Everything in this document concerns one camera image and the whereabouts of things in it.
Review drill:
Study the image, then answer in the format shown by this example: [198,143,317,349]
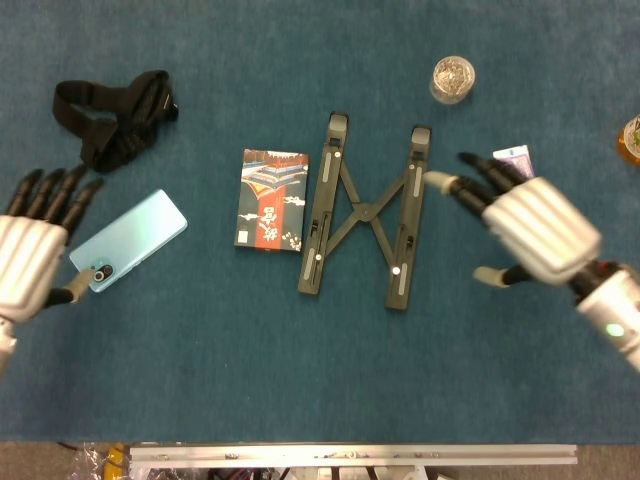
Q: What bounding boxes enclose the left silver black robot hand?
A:
[0,164,105,322]

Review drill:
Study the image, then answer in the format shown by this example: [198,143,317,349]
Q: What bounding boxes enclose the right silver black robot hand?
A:
[423,152,604,291]

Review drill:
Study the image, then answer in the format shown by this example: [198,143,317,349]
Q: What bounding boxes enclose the black folding laptop stand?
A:
[297,111,434,312]

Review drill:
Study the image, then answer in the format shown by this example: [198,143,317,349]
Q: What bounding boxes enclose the dark patterned red-striped book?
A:
[233,148,311,255]

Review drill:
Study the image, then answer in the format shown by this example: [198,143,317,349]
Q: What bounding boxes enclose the purple white toothpaste tube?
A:
[492,144,536,179]

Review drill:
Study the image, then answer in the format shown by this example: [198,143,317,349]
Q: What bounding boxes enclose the light blue smartphone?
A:
[68,188,189,294]

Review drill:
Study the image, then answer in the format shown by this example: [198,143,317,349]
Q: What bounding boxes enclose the amber bottle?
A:
[615,113,640,167]

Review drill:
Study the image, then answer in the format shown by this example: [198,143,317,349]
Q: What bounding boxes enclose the clear jar of metal clips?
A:
[428,55,477,106]

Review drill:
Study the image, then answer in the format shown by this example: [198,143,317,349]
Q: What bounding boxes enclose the clear crumpled plastic bag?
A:
[67,444,109,480]

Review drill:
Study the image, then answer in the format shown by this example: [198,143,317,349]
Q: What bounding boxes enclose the yellow object under table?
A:
[104,443,126,480]

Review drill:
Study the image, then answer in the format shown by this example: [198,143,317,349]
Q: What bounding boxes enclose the black strap waist bag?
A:
[52,69,180,174]

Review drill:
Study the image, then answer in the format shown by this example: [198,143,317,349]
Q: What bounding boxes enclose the aluminium profile rail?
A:
[128,443,579,469]

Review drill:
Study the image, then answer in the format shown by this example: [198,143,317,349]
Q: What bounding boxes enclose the red black cable bundle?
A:
[207,467,281,480]

